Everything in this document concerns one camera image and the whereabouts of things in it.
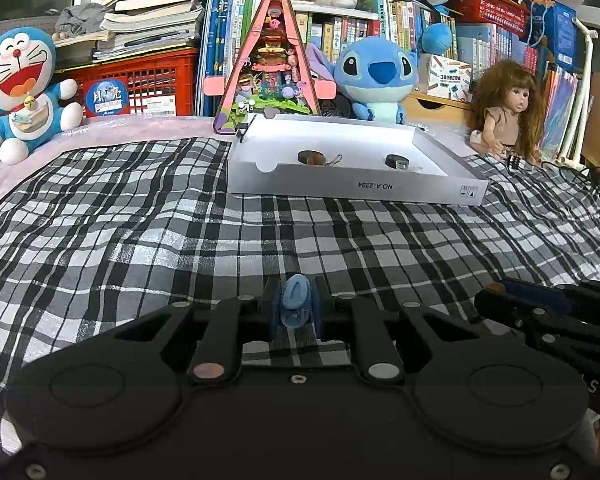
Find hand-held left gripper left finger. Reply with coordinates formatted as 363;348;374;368
112;276;283;386

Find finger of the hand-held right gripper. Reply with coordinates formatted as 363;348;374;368
474;285;600;376
500;278;600;328

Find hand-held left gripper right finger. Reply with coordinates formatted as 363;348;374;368
312;275;481;386

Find blue hair clip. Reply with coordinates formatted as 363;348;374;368
279;274;313;329

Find white cardboard box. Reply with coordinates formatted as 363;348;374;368
226;112;490;206

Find black white plaid blanket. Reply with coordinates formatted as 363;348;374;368
0;137;600;461

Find leaning colourful thin books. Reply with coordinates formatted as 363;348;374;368
542;62;581;161

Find brown-haired doll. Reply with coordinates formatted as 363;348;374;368
467;59;546;166

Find white pipe rack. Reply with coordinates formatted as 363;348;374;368
557;17;599;171

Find wooden drawer box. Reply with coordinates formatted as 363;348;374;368
405;91;474;126

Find white colourful printed carton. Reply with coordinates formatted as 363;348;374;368
422;54;474;104

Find blue alien plush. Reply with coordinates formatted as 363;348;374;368
305;36;421;125

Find pink triangular toy house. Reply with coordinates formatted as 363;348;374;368
202;0;339;135

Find row of blue-red books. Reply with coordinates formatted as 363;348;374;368
455;22;541;79

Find red plastic crate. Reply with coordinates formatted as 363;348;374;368
55;47;200;118

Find blue bag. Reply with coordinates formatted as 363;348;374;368
522;0;579;71

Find row of small shelved books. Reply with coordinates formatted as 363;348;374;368
292;10;386;69

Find row of tall blue books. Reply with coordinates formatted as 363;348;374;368
197;0;261;116

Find red plastic basket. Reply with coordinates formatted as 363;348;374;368
450;0;531;36

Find row of green-spined books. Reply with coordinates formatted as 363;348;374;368
380;0;458;61

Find stack of worn books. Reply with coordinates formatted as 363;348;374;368
94;0;216;64

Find grey cloth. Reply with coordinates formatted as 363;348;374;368
55;2;114;37

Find blue robot cat plush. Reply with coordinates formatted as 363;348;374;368
0;26;84;166

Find black cable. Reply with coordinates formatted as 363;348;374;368
540;159;600;222

